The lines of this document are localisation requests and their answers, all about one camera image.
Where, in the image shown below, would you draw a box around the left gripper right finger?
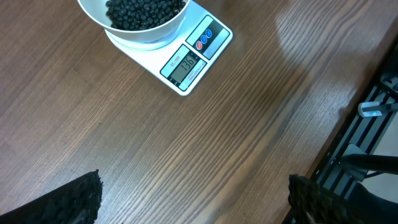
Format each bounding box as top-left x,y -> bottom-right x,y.
288,174 -> 372,224

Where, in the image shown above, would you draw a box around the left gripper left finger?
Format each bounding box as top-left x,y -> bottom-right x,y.
1,170 -> 103,224

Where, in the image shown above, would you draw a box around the white digital kitchen scale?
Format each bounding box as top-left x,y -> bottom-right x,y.
106,1 -> 233,96

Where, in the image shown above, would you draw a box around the white bowl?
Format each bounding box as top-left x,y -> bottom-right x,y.
78,0 -> 192,44

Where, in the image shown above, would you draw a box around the black beans in bowl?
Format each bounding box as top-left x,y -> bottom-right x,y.
105,0 -> 187,31

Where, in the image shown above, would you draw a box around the black aluminium base frame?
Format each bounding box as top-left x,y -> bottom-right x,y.
279,40 -> 398,224

